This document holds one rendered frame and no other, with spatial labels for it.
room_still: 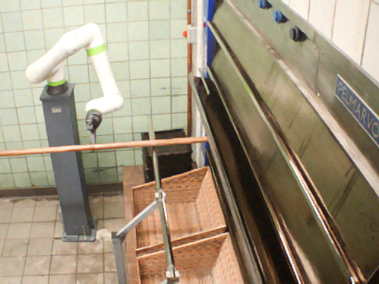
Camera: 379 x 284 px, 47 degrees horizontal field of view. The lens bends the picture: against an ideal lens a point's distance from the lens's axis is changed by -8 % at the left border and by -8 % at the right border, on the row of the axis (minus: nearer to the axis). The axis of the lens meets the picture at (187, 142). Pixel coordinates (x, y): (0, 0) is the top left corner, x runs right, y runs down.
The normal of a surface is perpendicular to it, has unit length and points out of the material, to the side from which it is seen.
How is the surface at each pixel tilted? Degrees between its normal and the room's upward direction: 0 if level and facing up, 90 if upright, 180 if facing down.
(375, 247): 70
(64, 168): 90
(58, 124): 90
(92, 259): 0
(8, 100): 90
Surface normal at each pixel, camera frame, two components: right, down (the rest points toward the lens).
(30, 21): 0.13, 0.52
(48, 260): 0.00, -0.85
